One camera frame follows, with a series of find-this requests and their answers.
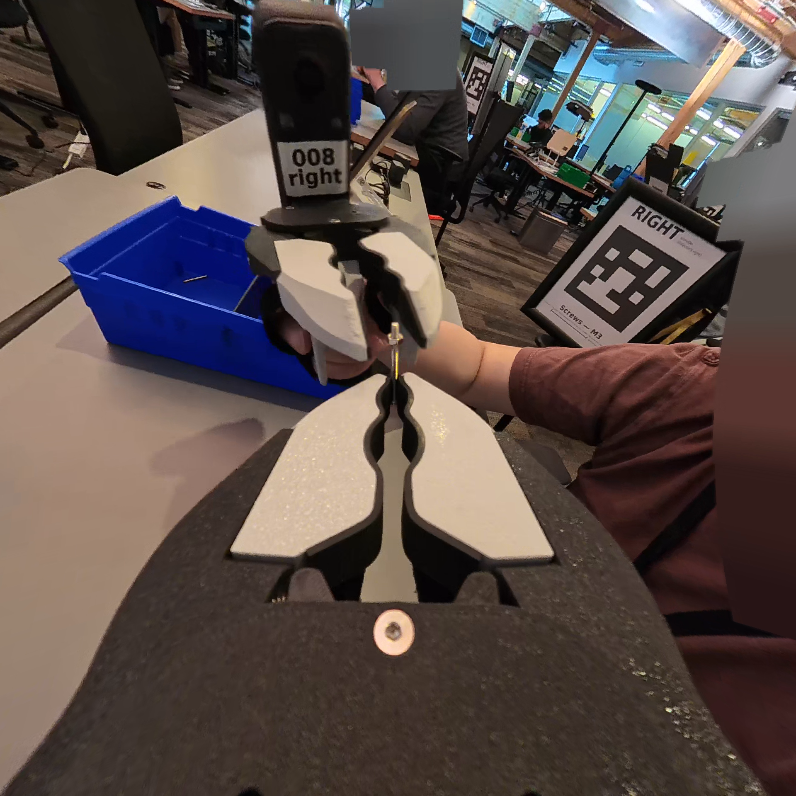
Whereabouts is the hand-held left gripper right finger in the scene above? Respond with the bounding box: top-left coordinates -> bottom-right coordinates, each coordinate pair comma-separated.
393,372 -> 556,599

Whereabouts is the wooden office desk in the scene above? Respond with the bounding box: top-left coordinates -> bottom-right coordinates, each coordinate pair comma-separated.
158,0 -> 237,88

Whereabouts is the hanging marker sign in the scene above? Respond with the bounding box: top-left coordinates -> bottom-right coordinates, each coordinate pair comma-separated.
463,53 -> 496,116

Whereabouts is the black floor lamp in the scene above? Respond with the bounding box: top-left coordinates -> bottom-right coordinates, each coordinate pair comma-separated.
591,80 -> 663,178

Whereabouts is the framed marker sign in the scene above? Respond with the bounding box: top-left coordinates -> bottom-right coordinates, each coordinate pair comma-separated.
521,177 -> 744,349

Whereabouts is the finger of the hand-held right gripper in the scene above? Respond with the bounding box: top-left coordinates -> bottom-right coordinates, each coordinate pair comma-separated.
272,238 -> 371,386
361,230 -> 445,350

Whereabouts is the tall black chair back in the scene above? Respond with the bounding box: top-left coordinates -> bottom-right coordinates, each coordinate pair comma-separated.
25,0 -> 183,176

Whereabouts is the black office chair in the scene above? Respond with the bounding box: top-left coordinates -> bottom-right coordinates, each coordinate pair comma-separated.
448,99 -> 526,225

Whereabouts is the dark bin divider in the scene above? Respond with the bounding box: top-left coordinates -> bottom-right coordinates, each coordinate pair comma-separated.
233,277 -> 274,321

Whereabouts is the person's right hand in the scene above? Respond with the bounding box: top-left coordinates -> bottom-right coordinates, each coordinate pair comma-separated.
274,311 -> 440,383

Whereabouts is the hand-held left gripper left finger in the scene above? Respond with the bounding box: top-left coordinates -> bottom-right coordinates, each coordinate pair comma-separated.
230,374 -> 391,599

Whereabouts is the blue divided parts bin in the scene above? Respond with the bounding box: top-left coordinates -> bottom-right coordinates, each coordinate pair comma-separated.
59,196 -> 349,399

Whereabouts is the grey trash bin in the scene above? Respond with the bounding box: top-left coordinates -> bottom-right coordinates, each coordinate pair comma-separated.
519,208 -> 563,255

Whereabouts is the person's right forearm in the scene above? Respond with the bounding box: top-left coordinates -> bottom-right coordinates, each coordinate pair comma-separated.
429,323 -> 523,416

